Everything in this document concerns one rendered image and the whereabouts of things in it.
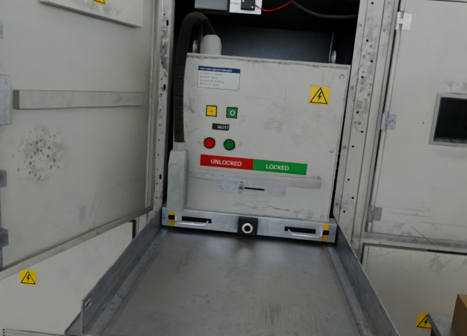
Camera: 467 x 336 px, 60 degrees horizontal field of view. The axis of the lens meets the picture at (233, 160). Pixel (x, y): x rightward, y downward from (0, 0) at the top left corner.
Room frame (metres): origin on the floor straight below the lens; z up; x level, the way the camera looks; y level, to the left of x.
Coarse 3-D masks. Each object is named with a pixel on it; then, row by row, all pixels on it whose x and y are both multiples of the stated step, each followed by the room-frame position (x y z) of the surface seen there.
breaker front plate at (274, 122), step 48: (192, 96) 1.19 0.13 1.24; (240, 96) 1.18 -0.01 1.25; (288, 96) 1.17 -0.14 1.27; (336, 96) 1.16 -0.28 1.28; (192, 144) 1.20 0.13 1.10; (240, 144) 1.19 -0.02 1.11; (288, 144) 1.18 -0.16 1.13; (336, 144) 1.17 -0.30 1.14; (192, 192) 1.21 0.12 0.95; (288, 192) 1.19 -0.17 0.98
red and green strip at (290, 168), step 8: (200, 160) 1.20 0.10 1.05; (208, 160) 1.20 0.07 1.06; (216, 160) 1.20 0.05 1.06; (224, 160) 1.19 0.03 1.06; (232, 160) 1.19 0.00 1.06; (240, 160) 1.19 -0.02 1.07; (248, 160) 1.19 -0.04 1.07; (256, 160) 1.19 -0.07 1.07; (264, 160) 1.19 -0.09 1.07; (240, 168) 1.19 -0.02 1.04; (248, 168) 1.19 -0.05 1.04; (256, 168) 1.19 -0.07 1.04; (264, 168) 1.19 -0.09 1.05; (272, 168) 1.19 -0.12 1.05; (280, 168) 1.19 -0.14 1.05; (288, 168) 1.18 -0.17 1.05; (296, 168) 1.18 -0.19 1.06; (304, 168) 1.18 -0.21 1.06
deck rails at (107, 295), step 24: (144, 240) 1.03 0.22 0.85; (336, 240) 1.18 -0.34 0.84; (120, 264) 0.85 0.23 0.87; (144, 264) 0.95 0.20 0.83; (336, 264) 1.04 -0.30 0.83; (360, 264) 0.90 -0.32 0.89; (96, 288) 0.71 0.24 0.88; (120, 288) 0.82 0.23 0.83; (360, 288) 0.87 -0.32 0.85; (96, 312) 0.72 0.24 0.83; (360, 312) 0.80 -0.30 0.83; (384, 312) 0.70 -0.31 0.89
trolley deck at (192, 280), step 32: (160, 256) 1.01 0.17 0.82; (192, 256) 1.03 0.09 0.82; (224, 256) 1.04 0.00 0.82; (256, 256) 1.06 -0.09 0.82; (288, 256) 1.08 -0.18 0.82; (320, 256) 1.10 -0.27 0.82; (160, 288) 0.84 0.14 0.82; (192, 288) 0.85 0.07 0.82; (224, 288) 0.87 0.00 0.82; (256, 288) 0.88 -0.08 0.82; (288, 288) 0.89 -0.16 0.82; (320, 288) 0.90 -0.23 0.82; (128, 320) 0.71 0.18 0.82; (160, 320) 0.72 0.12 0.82; (192, 320) 0.73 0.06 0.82; (224, 320) 0.74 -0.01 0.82; (256, 320) 0.75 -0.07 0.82; (288, 320) 0.76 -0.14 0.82; (320, 320) 0.77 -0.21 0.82; (352, 320) 0.77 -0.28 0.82
